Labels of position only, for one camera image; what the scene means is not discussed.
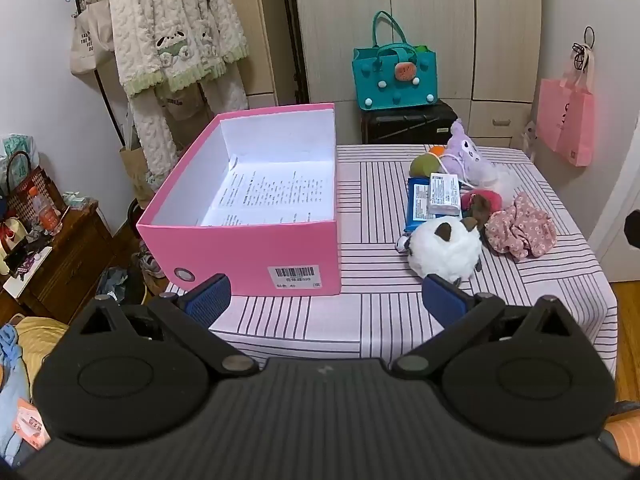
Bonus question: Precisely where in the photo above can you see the tan wardrobe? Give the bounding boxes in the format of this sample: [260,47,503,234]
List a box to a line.
[220,0,281,108]

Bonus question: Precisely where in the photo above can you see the crumpled jeans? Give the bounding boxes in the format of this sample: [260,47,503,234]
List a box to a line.
[96,266,147,306]

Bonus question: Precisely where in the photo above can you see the brown paper bag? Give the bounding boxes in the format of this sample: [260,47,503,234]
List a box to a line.
[118,144,157,209]

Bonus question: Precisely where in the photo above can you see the white tissue packet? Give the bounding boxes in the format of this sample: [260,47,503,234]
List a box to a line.
[426,172,462,218]

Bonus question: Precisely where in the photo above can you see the brown plush hair clip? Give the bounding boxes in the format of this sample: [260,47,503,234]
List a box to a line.
[470,194,495,227]

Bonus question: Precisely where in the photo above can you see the orange drink bottle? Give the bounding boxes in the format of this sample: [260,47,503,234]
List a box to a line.
[27,186,64,236]

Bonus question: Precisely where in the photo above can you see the wooden cabinet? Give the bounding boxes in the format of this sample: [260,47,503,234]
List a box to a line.
[0,199,117,323]

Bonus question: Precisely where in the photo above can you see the grey sneakers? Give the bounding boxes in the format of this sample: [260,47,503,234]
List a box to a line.
[132,252,167,281]

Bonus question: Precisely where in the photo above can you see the white plastic bag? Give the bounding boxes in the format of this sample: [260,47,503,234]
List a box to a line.
[520,121,540,163]

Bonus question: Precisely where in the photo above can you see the green makeup sponge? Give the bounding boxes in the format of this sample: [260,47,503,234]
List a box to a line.
[410,152,442,179]

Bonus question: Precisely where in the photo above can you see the beige wardrobe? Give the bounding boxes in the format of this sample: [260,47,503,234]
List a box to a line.
[290,0,543,148]

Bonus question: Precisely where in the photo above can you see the black hair ties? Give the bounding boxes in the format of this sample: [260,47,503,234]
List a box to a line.
[571,26,596,70]

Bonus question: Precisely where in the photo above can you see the white plush toy dark ears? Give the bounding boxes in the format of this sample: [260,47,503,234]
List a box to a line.
[398,216,484,282]

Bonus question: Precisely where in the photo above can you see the striped tablecloth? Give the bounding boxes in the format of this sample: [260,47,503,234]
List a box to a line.
[165,142,618,376]

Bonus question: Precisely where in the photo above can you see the checkered handbag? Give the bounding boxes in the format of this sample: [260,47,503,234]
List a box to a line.
[4,151,67,223]

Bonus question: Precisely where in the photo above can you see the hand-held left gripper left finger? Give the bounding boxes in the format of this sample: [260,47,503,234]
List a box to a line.
[75,274,260,376]

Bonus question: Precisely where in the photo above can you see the pink floral scrunchie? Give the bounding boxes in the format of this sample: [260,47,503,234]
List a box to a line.
[484,192,558,260]

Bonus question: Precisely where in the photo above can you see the red fluffy scrunchie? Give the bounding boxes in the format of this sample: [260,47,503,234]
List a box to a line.
[460,189,503,218]

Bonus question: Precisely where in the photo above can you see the pink shopping bag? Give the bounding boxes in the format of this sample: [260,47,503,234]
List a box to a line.
[536,47,596,167]

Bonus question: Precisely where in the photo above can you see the yellow bedding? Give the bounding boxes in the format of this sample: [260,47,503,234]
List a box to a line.
[0,316,70,411]

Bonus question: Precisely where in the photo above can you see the white door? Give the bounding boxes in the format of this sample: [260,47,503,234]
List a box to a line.
[585,120,640,285]

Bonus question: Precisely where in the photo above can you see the cream fleece pajama pants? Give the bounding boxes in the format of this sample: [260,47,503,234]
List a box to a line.
[127,67,249,191]

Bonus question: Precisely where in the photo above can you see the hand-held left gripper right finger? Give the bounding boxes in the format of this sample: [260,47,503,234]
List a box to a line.
[391,274,576,376]

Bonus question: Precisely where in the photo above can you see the black suitcase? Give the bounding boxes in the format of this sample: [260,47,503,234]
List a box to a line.
[361,100,459,145]

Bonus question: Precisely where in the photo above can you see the green plastic bag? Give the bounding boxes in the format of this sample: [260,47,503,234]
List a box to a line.
[0,133,40,173]

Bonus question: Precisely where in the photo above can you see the teal felt tote bag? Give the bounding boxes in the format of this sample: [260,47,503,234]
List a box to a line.
[352,10,441,110]

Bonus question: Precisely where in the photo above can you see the pink storage box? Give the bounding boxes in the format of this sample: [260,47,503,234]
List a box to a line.
[136,102,343,297]

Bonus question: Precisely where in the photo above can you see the printed paper sheet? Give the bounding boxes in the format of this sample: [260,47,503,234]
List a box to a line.
[200,160,335,226]

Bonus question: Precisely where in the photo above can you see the orange card packet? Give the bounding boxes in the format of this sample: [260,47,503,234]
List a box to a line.
[12,397,52,453]

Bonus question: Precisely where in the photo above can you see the canvas tote bag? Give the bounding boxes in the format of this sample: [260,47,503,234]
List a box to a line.
[70,0,117,77]

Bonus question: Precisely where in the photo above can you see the white fluffy scrunchie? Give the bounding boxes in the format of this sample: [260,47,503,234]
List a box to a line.
[487,165,522,198]

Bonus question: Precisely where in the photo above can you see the blue clothing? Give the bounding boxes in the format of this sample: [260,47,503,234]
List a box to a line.
[0,324,33,466]

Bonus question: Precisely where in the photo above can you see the purple plush toy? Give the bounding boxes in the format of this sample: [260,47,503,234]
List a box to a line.
[442,119,501,186]

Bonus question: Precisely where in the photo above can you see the blue wet wipes packet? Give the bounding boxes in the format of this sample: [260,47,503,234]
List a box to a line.
[405,176,453,233]

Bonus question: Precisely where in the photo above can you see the cream fleece pajama top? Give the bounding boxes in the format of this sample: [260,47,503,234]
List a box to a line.
[107,0,249,98]

